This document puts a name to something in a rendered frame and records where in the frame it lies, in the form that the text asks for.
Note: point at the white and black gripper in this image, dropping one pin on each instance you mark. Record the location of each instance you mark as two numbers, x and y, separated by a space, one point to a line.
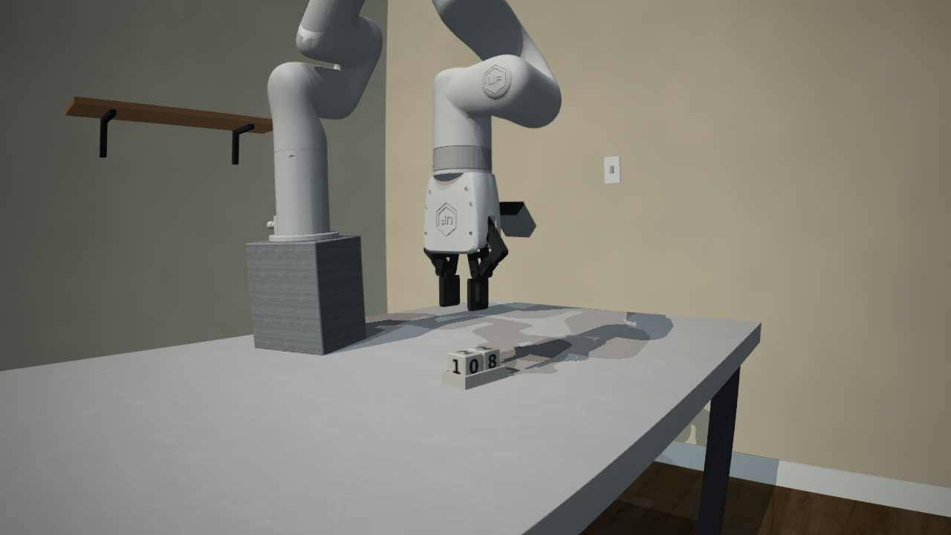
461 211

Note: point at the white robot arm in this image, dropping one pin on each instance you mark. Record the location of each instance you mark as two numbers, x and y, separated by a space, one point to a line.
504 86

